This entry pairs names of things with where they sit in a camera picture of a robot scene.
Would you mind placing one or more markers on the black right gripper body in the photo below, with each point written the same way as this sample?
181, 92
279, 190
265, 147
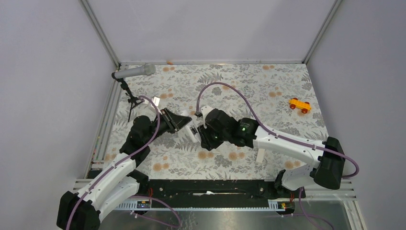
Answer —
212, 138

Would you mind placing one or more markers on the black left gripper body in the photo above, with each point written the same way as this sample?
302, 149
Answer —
165, 126

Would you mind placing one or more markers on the white air conditioner remote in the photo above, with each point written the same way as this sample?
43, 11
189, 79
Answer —
191, 128

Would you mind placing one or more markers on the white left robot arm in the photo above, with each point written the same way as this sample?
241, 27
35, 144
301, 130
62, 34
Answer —
90, 205

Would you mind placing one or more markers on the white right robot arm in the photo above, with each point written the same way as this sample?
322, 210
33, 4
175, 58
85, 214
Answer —
320, 166

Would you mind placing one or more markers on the long white rectangular remote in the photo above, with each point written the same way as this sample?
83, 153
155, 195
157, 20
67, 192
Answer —
260, 156

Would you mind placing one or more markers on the grey microphone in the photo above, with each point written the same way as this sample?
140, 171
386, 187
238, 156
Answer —
146, 69

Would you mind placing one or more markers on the floral patterned table mat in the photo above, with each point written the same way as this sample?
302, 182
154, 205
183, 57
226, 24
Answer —
240, 90

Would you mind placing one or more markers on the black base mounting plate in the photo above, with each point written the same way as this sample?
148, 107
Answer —
163, 189

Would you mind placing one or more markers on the yellow toy car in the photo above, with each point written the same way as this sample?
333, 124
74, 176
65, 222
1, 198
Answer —
304, 107

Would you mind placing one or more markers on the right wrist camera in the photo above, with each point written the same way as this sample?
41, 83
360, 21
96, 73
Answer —
203, 113

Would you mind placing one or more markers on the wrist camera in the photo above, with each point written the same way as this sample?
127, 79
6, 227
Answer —
203, 113
154, 103

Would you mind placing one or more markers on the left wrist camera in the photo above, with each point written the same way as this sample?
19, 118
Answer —
154, 103

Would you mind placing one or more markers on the slotted cable duct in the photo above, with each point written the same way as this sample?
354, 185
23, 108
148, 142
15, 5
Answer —
200, 204

